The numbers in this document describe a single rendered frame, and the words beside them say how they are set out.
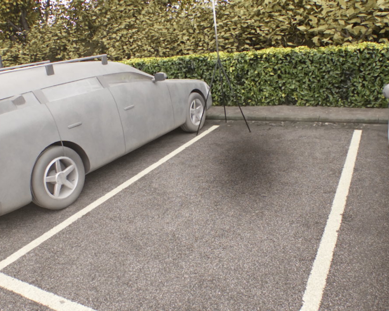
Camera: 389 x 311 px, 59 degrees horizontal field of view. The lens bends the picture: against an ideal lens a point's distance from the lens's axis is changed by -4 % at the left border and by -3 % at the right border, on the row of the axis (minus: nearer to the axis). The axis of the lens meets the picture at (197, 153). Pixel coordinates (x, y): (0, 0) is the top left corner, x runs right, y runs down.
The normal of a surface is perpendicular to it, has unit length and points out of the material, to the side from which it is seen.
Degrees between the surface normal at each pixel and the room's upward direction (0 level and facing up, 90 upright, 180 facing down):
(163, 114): 88
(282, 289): 0
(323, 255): 0
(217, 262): 0
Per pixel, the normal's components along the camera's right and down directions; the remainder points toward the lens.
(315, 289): -0.11, -0.94
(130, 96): 0.79, -0.24
